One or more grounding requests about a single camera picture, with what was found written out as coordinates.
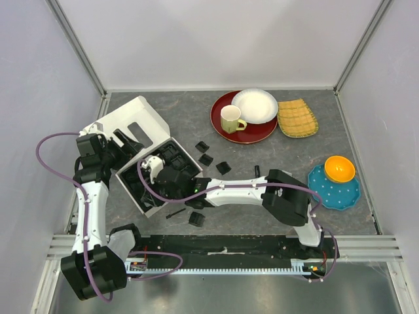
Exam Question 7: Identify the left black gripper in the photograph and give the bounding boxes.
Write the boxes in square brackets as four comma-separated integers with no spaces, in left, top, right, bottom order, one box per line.
[100,130,143,173]

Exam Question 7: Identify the white clipper kit box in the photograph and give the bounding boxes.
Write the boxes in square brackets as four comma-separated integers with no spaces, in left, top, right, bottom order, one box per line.
[86,96,202,217]

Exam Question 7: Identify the black cleaning brush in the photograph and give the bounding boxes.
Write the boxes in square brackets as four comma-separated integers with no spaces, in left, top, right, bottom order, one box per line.
[166,208,186,219]

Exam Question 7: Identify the black comb guard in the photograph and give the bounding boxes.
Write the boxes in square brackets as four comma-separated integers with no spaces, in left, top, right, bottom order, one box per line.
[216,162,231,175]
[195,141,210,153]
[188,211,206,228]
[198,154,213,166]

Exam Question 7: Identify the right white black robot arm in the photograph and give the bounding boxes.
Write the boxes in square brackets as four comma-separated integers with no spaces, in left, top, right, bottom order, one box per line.
[137,156,323,258]

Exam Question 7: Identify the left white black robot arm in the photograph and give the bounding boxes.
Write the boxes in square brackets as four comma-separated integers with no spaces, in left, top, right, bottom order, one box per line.
[61,122,144,302]

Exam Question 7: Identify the black cylindrical battery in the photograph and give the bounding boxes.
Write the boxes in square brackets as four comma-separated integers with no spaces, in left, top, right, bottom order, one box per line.
[255,165,261,178]

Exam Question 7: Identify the yellow-green mug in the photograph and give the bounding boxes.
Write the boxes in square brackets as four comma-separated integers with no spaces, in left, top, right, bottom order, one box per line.
[220,105,247,134]

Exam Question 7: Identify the red round plate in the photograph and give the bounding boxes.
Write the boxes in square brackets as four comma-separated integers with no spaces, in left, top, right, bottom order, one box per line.
[210,91,278,144]

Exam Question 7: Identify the white paper plate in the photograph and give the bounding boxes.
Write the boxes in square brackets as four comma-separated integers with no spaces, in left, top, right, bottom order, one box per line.
[231,88,278,124]

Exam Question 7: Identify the woven bamboo tray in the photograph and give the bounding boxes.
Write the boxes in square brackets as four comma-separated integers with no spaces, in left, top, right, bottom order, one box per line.
[277,99,319,139]

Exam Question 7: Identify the blue dotted plate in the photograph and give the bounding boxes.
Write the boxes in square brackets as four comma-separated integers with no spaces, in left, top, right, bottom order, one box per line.
[308,165,361,211]

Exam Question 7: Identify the orange bowl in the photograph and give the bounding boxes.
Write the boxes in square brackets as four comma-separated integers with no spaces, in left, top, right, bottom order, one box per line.
[324,155,356,184]

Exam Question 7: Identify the white cable duct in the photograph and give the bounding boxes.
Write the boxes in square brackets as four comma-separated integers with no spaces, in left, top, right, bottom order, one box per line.
[125,258,327,276]

